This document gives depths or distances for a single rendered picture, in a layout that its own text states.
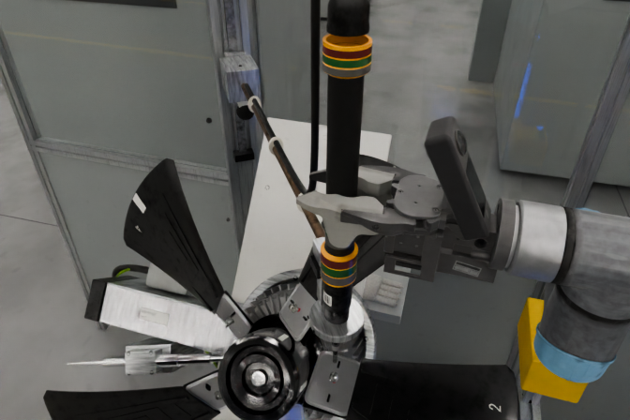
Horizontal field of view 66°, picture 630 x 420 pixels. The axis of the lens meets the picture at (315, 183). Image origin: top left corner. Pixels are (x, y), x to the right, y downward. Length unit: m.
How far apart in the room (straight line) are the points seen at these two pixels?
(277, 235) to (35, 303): 1.96
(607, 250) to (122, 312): 0.80
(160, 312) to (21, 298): 1.94
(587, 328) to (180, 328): 0.66
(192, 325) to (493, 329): 1.03
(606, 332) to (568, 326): 0.03
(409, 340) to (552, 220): 1.32
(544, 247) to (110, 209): 1.62
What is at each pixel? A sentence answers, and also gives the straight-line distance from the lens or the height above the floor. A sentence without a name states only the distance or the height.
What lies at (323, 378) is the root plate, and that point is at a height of 1.19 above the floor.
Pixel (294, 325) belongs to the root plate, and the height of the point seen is 1.25.
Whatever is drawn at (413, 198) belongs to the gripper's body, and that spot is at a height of 1.53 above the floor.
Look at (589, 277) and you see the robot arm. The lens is 0.51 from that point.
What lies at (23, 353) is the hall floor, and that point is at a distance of 2.59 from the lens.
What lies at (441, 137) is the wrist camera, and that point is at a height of 1.61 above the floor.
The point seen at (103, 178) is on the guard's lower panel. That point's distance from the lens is 1.82.
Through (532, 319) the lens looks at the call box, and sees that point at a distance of 1.06.
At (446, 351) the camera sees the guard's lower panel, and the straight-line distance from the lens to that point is 1.78.
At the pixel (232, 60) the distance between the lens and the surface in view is 1.10.
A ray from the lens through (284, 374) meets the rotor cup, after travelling 0.71.
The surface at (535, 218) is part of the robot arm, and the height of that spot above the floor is 1.54.
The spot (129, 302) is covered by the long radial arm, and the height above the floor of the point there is 1.13.
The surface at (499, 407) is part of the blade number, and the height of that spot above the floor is 1.18.
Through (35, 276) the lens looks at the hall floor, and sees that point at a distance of 2.94.
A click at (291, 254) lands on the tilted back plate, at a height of 1.16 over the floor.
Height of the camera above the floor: 1.82
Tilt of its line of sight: 34 degrees down
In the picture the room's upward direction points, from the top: straight up
